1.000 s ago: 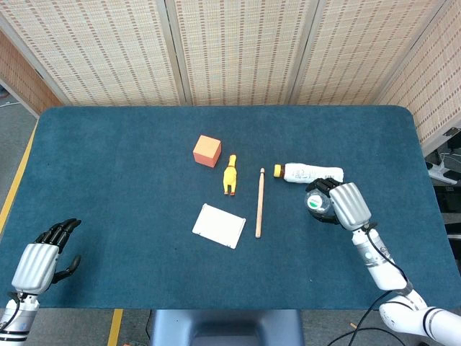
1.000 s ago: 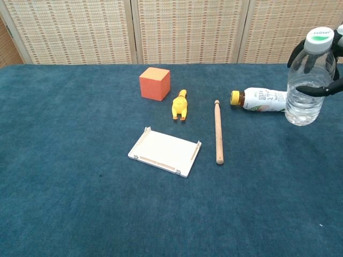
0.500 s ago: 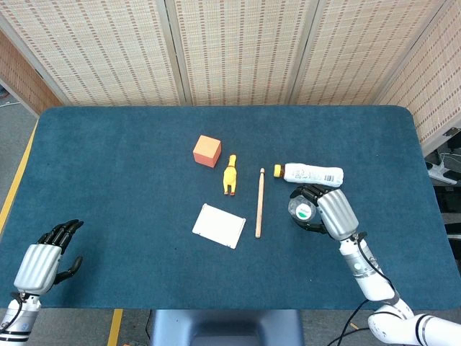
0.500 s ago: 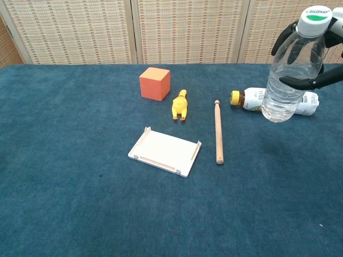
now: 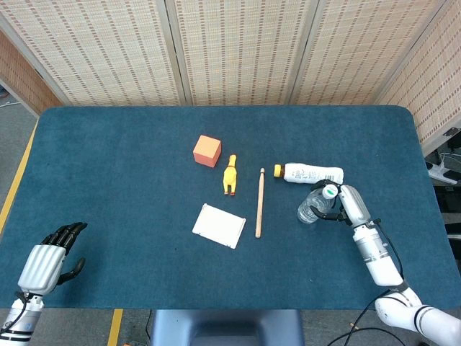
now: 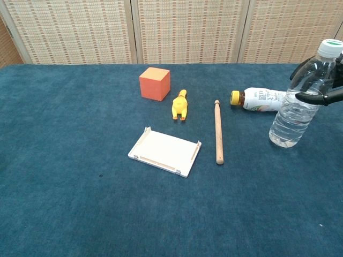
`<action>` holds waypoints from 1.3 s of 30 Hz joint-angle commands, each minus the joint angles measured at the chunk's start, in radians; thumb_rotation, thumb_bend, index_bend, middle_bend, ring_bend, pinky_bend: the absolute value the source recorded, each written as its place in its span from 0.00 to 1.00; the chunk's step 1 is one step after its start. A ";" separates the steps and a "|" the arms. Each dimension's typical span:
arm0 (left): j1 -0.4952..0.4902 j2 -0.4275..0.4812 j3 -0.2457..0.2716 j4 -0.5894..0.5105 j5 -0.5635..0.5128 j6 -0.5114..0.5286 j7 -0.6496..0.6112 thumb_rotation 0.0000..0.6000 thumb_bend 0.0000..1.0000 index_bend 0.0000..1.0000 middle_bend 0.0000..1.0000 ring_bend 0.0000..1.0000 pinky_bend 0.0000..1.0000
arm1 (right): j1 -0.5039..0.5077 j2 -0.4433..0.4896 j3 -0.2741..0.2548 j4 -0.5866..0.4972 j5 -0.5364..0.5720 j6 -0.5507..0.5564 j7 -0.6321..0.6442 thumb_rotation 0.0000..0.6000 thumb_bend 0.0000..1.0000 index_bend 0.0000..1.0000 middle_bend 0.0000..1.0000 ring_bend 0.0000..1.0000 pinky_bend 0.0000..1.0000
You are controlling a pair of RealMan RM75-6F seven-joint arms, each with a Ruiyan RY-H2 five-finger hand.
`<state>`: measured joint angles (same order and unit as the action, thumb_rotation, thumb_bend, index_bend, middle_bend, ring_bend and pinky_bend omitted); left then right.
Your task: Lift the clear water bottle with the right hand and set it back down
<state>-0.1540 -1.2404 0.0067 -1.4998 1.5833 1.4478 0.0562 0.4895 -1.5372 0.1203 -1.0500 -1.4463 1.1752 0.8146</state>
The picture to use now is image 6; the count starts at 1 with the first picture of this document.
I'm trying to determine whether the transparent water bottle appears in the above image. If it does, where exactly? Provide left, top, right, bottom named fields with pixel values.
left=269, top=39, right=343, bottom=148

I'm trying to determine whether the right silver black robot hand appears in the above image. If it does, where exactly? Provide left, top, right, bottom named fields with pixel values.
left=290, top=52, right=343, bottom=107

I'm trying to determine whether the yellow rubber chicken toy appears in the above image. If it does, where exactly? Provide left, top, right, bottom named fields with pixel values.
left=171, top=89, right=190, bottom=120

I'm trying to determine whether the white plastic tray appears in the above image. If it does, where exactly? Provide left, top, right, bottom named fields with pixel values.
left=128, top=126, right=203, bottom=178

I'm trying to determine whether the blue felt tablecloth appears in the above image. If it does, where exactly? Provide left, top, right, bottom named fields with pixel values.
left=0, top=63, right=343, bottom=257

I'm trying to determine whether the white bottle with yellow cap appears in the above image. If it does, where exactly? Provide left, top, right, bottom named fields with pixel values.
left=230, top=87, right=288, bottom=112

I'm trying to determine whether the woven bamboo screen panel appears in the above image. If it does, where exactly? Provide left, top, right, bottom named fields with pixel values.
left=131, top=0, right=254, bottom=64
left=0, top=16, right=26, bottom=69
left=238, top=0, right=343, bottom=64
left=0, top=0, right=138, bottom=65

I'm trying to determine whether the wooden stick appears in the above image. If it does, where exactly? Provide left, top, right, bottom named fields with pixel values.
left=214, top=100, right=225, bottom=165

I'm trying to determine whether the orange cube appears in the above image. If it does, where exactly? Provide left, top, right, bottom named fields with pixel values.
left=139, top=67, right=172, bottom=102

